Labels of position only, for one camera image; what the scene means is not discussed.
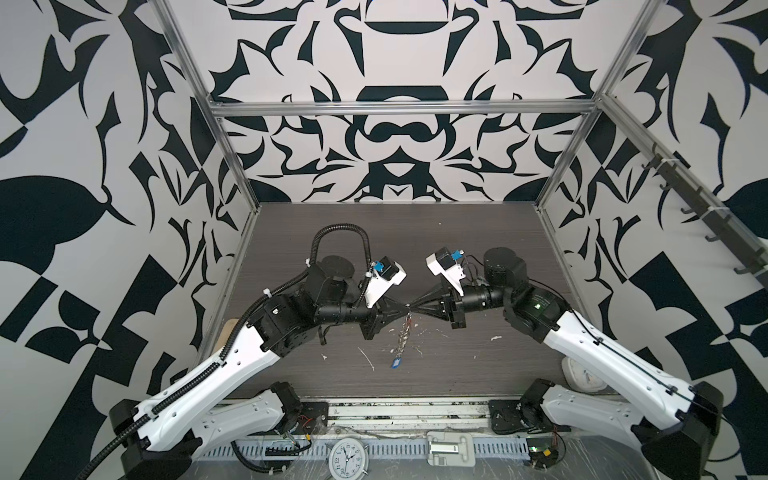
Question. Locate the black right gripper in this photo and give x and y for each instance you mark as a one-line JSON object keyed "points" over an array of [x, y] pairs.
{"points": [[457, 309]]}

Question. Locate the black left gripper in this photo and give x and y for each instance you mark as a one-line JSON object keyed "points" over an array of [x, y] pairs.
{"points": [[374, 317]]}

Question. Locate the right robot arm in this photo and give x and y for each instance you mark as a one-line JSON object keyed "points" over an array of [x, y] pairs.
{"points": [[673, 423]]}

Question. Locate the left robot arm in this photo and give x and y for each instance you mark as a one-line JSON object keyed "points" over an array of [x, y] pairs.
{"points": [[163, 435]]}

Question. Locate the silver metal latch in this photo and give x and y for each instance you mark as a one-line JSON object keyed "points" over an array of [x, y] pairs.
{"points": [[450, 449]]}

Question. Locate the white alarm clock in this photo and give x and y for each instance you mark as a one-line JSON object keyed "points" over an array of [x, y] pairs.
{"points": [[348, 460]]}

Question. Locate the white round object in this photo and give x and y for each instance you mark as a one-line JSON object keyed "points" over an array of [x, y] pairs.
{"points": [[581, 379]]}

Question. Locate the wooden brush block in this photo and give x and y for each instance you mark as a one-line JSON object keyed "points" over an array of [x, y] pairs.
{"points": [[226, 332]]}

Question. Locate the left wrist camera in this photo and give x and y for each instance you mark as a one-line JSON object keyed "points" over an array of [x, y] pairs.
{"points": [[386, 273]]}

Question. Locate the black wall hook rail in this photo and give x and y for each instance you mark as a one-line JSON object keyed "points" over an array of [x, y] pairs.
{"points": [[703, 205]]}

